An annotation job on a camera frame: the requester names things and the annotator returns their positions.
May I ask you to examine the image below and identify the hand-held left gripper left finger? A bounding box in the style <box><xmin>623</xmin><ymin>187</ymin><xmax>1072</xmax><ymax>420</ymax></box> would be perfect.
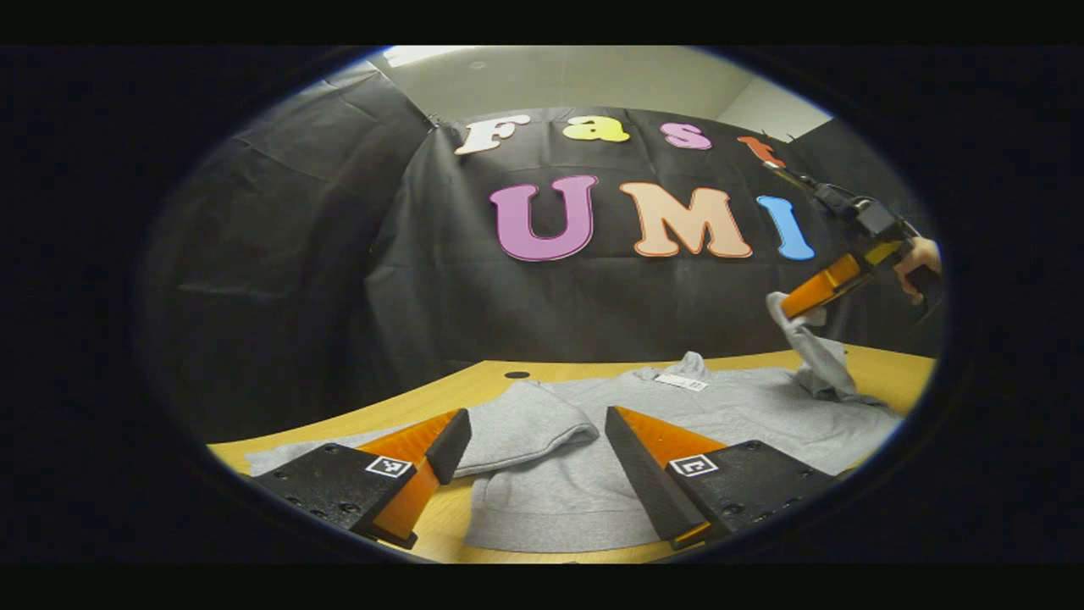
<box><xmin>250</xmin><ymin>408</ymin><xmax>473</xmax><ymax>550</ymax></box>

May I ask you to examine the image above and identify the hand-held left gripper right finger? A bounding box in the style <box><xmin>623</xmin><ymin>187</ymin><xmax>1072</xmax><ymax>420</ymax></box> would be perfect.
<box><xmin>605</xmin><ymin>406</ymin><xmax>835</xmax><ymax>552</ymax></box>

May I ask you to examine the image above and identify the grey sweatshirt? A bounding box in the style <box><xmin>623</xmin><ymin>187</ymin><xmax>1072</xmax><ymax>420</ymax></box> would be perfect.
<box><xmin>246</xmin><ymin>292</ymin><xmax>905</xmax><ymax>553</ymax></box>

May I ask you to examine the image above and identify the black backdrop cloth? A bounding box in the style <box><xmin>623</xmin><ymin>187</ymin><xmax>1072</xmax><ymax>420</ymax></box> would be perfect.
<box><xmin>135</xmin><ymin>64</ymin><xmax>945</xmax><ymax>446</ymax></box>

